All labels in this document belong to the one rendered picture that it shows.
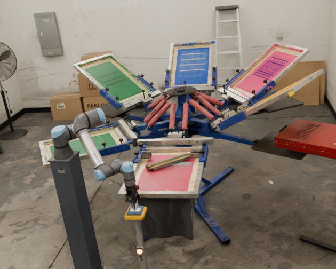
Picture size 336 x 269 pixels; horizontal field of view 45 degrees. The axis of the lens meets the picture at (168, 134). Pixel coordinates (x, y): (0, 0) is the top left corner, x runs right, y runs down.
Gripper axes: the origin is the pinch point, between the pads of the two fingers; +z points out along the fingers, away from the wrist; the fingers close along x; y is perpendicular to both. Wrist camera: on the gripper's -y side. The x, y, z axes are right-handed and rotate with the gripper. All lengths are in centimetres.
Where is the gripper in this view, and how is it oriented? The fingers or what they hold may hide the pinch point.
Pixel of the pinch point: (135, 208)
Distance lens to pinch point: 283.1
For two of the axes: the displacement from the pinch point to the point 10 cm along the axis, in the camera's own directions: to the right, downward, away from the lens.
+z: 1.0, 9.2, 3.8
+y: -1.7, 3.9, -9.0
